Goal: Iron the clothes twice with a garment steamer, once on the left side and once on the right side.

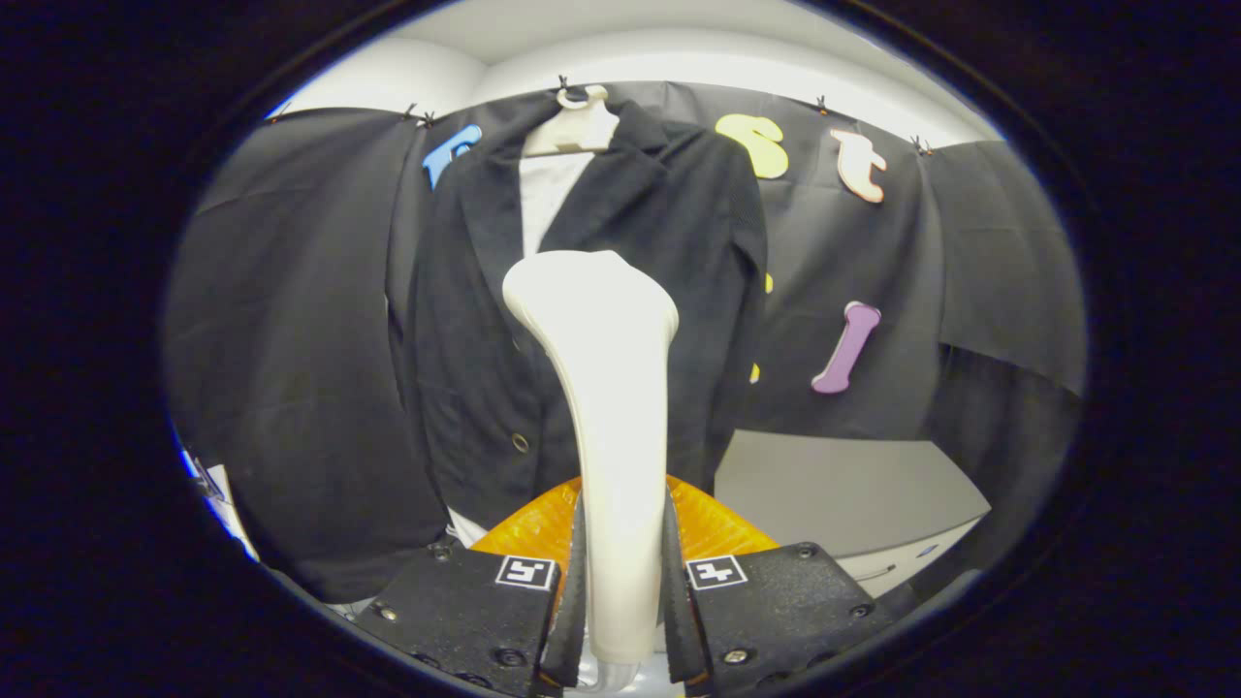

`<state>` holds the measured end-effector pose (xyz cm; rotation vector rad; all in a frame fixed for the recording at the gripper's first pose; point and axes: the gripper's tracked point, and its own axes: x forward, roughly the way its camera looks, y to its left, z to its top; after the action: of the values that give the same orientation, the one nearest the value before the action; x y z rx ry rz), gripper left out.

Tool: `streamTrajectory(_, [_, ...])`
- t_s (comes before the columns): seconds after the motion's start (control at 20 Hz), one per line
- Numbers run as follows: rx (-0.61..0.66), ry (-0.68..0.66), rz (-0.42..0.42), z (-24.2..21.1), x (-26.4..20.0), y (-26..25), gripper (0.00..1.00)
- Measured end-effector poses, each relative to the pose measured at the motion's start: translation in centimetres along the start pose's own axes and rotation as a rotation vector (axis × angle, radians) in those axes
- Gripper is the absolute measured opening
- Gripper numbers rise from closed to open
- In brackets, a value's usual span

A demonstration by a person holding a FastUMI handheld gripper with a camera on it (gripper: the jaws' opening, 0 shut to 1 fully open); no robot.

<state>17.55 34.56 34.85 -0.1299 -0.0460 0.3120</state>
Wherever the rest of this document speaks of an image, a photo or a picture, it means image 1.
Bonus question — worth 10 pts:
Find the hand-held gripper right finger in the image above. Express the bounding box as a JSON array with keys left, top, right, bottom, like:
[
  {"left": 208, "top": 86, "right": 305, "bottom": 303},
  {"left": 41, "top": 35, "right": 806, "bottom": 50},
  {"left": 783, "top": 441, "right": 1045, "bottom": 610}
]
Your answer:
[{"left": 664, "top": 475, "right": 895, "bottom": 694}]

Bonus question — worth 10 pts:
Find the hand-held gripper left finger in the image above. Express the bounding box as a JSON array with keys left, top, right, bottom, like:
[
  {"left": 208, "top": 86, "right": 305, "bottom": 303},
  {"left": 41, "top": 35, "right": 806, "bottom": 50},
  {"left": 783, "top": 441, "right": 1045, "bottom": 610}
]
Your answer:
[{"left": 351, "top": 475, "right": 588, "bottom": 698}]

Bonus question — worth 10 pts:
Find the white garment steamer head with hose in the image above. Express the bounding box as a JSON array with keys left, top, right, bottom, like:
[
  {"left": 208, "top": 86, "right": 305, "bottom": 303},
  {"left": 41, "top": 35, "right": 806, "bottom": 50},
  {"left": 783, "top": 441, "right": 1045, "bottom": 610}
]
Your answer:
[{"left": 502, "top": 250, "right": 680, "bottom": 694}]

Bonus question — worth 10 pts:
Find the black suit jacket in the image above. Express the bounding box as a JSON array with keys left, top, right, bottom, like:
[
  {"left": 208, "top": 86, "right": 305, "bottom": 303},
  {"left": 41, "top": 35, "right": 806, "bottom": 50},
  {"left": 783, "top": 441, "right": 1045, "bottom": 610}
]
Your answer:
[{"left": 388, "top": 97, "right": 769, "bottom": 532}]

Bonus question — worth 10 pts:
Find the white shirt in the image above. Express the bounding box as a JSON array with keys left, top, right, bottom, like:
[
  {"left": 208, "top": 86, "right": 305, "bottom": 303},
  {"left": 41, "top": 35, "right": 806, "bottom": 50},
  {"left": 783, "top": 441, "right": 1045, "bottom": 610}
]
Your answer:
[{"left": 446, "top": 150, "right": 594, "bottom": 549}]

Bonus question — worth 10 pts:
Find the white clothes hanger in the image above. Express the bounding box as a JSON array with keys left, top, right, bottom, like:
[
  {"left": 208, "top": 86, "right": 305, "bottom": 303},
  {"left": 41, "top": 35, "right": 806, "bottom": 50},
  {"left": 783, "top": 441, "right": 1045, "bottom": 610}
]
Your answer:
[{"left": 522, "top": 85, "right": 621, "bottom": 158}]

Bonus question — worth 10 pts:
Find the beige cabinet with grey top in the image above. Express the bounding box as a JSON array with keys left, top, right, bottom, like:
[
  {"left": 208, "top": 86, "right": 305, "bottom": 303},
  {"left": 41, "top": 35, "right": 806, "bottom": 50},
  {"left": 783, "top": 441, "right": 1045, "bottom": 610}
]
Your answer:
[{"left": 713, "top": 429, "right": 992, "bottom": 597}]

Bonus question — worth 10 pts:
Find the black backdrop cloth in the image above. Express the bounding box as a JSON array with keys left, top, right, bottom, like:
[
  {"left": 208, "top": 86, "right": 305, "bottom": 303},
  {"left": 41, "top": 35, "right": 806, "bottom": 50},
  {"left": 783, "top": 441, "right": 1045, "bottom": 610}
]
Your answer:
[{"left": 160, "top": 82, "right": 1087, "bottom": 607}]

